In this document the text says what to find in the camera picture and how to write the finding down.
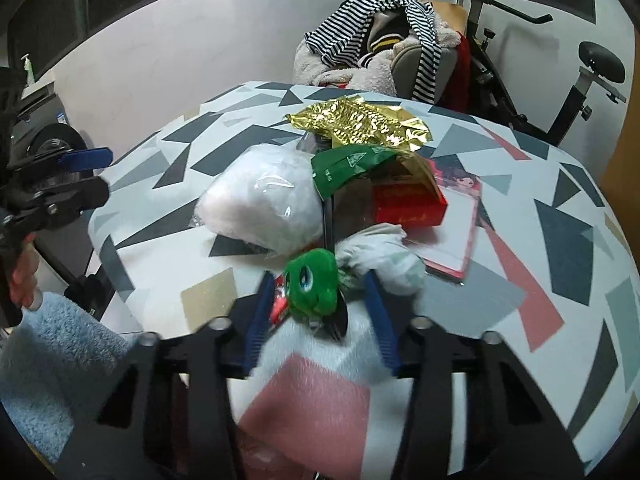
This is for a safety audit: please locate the green plush frog toy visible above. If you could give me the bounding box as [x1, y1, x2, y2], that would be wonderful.
[282, 249, 341, 318]

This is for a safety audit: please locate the white cotton-filled plastic bag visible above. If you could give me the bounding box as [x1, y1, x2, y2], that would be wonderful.
[192, 147, 326, 256]

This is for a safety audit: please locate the pink blister pack card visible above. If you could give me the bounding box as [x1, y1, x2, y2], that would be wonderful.
[402, 155, 485, 283]

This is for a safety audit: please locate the gold foil wrapper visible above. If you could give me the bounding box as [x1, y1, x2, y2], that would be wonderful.
[285, 96, 432, 153]

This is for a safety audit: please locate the dark jacket with yellow stripes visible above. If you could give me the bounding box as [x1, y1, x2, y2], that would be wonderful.
[360, 7, 416, 66]

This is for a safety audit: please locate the black exercise bike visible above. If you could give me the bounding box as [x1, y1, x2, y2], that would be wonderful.
[440, 0, 628, 148]

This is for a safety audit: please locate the small red wrapper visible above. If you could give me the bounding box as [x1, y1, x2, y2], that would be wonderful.
[270, 275, 291, 323]

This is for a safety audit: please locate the red cardboard box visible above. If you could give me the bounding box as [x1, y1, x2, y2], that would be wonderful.
[372, 157, 448, 228]

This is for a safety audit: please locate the person's left hand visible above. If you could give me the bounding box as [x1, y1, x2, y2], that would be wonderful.
[10, 244, 43, 313]

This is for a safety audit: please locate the geometric patterned tablecloth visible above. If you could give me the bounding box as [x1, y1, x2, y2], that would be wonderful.
[87, 80, 640, 480]

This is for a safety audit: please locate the brown wooden board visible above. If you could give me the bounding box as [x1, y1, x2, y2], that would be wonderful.
[432, 2, 468, 36]

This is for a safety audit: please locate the white crumpled cloth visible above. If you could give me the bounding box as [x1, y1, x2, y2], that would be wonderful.
[335, 225, 426, 297]

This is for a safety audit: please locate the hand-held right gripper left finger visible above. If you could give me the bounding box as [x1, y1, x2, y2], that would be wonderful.
[55, 271, 277, 480]

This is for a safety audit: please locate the person's left forearm blue sleeve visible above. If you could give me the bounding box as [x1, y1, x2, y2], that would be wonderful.
[0, 292, 146, 466]

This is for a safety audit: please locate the black white striped shirt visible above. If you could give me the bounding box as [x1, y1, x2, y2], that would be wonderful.
[305, 0, 443, 106]

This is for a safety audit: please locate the grey chair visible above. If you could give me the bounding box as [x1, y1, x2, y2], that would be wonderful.
[390, 40, 461, 101]

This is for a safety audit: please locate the red cloth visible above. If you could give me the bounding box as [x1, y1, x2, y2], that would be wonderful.
[447, 35, 473, 111]

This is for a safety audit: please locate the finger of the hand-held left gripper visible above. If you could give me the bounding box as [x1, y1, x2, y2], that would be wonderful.
[15, 176, 111, 231]
[7, 147, 112, 173]

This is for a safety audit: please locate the green snack packet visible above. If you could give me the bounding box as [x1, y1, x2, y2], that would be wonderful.
[310, 144, 401, 200]

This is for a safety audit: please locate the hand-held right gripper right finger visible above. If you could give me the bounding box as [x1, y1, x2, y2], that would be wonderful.
[364, 271, 586, 480]

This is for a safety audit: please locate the brown wooden door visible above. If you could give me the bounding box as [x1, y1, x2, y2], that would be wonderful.
[597, 25, 640, 241]

